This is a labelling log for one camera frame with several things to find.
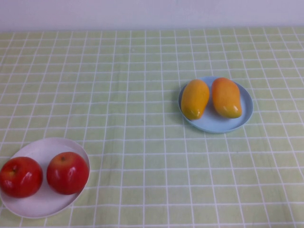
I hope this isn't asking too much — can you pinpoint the red plastic apple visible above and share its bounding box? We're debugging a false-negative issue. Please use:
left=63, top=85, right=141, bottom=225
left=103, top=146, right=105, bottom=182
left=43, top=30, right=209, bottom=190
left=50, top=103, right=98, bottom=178
left=0, top=156, right=44, bottom=199
left=46, top=151, right=90, bottom=196

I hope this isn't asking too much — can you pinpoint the white round plate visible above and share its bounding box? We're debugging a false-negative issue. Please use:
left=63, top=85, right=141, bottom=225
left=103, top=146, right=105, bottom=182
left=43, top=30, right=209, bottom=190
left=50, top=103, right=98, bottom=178
left=0, top=137, right=91, bottom=219

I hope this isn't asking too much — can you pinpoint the green white checked tablecloth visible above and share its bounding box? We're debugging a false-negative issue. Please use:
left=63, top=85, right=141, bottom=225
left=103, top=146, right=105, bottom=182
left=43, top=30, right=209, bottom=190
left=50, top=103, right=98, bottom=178
left=0, top=27, right=304, bottom=228

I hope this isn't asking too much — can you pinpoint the yellow orange plastic mango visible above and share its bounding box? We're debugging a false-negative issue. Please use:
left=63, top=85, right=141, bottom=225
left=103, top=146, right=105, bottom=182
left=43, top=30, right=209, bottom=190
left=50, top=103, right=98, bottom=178
left=211, top=77, right=243, bottom=119
left=180, top=79, right=210, bottom=120

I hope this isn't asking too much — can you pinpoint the light blue round plate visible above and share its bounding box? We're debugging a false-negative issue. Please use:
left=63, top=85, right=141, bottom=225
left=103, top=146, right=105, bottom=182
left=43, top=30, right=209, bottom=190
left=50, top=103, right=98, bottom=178
left=178, top=76, right=254, bottom=134

